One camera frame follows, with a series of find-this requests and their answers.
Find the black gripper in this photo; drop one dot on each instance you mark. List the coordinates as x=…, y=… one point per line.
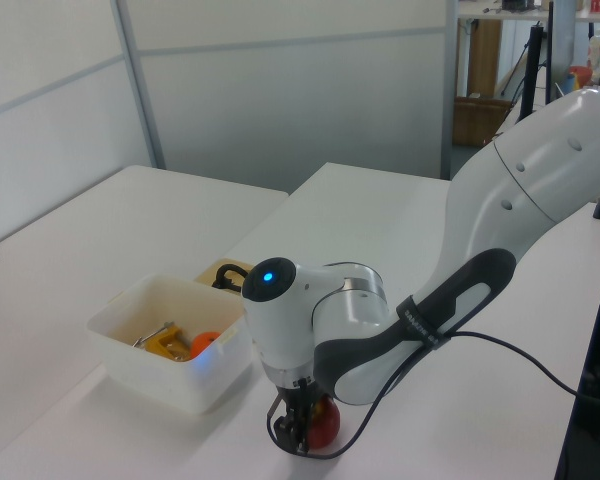
x=300, y=395

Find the red apple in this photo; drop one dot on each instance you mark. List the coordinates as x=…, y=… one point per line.
x=326, y=425

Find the orange mandarin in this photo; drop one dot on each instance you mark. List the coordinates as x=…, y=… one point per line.
x=202, y=344

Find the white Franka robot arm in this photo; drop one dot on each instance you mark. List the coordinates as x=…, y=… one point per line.
x=530, y=165

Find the white plastic container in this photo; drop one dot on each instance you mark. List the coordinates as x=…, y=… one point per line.
x=155, y=380

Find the beige container lid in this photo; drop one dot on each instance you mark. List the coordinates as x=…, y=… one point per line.
x=210, y=270

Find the orange clamp with metal screw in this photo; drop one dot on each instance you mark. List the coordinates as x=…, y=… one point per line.
x=165, y=345

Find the cardboard box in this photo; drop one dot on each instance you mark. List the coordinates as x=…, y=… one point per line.
x=477, y=122

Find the wooden panel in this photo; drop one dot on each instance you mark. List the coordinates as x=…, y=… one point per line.
x=484, y=60

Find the black monitor stand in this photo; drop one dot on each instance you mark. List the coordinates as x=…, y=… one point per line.
x=531, y=70

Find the orange cup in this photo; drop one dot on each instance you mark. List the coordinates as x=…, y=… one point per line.
x=581, y=77

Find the pale plastic bottle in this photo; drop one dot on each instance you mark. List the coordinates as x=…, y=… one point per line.
x=598, y=50

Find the black metal frame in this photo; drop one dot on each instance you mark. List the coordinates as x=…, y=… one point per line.
x=595, y=380

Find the grey partition edge post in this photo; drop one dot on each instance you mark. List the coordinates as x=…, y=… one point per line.
x=450, y=90

